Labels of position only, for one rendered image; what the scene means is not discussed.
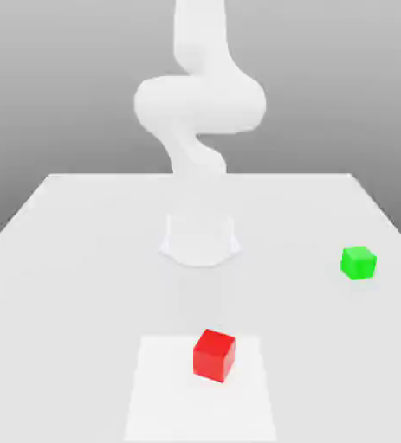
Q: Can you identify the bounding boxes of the small green cube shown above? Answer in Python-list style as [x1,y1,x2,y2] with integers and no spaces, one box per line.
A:
[340,245,378,281]

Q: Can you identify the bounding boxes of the small red cube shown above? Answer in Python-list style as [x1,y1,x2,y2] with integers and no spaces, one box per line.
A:
[192,328,236,384]

